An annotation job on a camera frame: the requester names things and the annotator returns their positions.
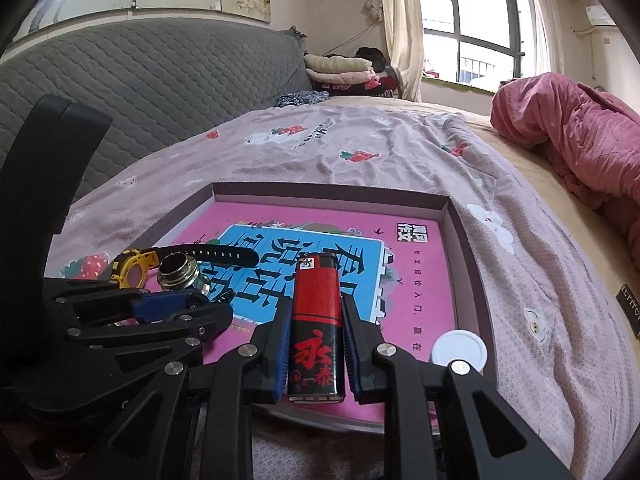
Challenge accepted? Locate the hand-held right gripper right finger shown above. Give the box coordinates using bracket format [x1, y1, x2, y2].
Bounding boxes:
[341, 296, 576, 480]

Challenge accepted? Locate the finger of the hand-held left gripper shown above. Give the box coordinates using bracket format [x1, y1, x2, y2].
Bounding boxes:
[42, 277, 208, 323]
[62, 305, 235, 361]

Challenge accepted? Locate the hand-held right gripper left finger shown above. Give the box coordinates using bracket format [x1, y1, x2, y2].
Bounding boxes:
[75, 304, 293, 480]

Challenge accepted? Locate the small glass jar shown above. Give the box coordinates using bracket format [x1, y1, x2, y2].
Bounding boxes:
[156, 254, 210, 295]

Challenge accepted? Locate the black and red lighter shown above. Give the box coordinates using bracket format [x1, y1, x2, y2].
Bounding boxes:
[286, 252, 347, 405]

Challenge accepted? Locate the white round cap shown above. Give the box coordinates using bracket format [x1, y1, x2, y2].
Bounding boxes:
[431, 330, 488, 375]

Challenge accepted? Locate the grey cardboard box tray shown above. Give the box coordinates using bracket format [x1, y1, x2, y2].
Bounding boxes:
[100, 182, 498, 433]

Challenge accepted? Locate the black and yellow wristwatch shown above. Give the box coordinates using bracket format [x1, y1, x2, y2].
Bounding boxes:
[109, 245, 266, 291]

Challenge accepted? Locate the pink and blue book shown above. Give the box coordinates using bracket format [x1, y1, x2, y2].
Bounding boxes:
[150, 202, 458, 423]

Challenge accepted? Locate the grey quilted headboard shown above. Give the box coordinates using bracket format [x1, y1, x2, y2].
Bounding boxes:
[0, 17, 313, 221]

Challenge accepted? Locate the strawberry printed pink blanket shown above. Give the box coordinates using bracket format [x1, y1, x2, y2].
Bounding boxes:
[47, 107, 640, 480]

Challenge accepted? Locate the blue patterned cloth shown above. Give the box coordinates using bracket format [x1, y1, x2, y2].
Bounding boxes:
[274, 90, 331, 108]

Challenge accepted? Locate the pink folded blanket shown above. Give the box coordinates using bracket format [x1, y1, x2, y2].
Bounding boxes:
[306, 71, 373, 87]

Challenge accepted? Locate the dark clothes pile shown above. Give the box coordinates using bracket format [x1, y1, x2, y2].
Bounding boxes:
[325, 46, 402, 99]

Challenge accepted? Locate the black strip with gold print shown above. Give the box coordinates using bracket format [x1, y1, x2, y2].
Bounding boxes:
[620, 284, 640, 338]

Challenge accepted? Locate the cream folded blanket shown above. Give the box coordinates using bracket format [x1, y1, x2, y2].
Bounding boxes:
[304, 54, 373, 75]

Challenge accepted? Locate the pink quilt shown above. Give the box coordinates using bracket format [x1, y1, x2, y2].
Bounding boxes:
[490, 72, 640, 241]

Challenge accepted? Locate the cream curtain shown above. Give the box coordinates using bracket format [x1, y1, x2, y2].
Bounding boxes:
[522, 0, 566, 79]
[377, 0, 426, 103]

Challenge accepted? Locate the black framed window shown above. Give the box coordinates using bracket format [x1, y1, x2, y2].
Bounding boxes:
[416, 0, 531, 89]

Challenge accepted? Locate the white air conditioner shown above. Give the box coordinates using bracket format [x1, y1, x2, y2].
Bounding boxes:
[584, 5, 618, 28]

